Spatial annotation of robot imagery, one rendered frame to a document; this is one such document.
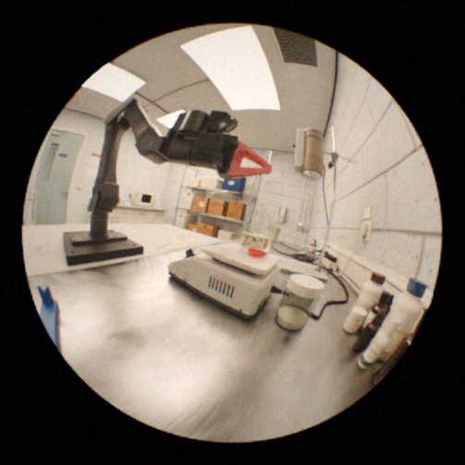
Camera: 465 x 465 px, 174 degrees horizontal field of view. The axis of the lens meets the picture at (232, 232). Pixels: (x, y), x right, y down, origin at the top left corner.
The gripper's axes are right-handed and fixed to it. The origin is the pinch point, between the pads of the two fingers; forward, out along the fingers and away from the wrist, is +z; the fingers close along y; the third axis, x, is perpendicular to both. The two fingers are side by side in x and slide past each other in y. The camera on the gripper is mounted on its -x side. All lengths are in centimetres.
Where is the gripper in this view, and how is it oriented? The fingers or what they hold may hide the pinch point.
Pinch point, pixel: (267, 169)
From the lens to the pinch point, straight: 30.0
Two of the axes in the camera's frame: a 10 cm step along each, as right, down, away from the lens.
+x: -2.6, 9.6, 1.1
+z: 9.6, 2.6, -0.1
